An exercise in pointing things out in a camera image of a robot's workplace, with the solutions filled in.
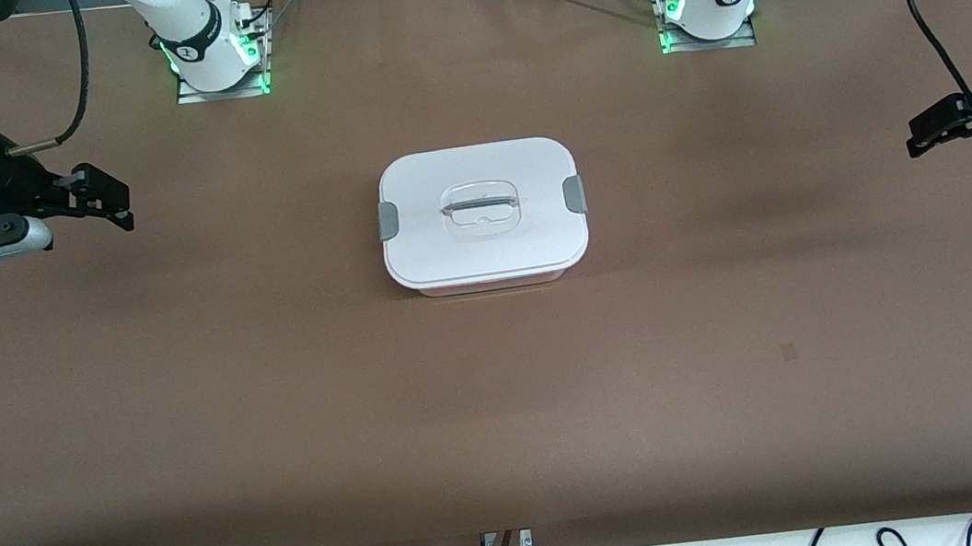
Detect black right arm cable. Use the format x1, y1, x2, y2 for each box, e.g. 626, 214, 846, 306
0, 0, 102, 158

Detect brown table cover sheet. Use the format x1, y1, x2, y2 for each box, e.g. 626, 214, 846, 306
0, 0, 972, 546

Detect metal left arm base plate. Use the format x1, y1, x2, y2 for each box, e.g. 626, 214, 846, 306
657, 19, 758, 59

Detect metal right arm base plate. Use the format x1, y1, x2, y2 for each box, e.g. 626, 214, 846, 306
175, 66, 274, 107

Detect pink translucent plastic box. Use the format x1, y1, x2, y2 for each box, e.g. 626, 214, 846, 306
413, 263, 570, 301

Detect white box lid grey clips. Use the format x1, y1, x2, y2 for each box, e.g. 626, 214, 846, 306
369, 132, 596, 294

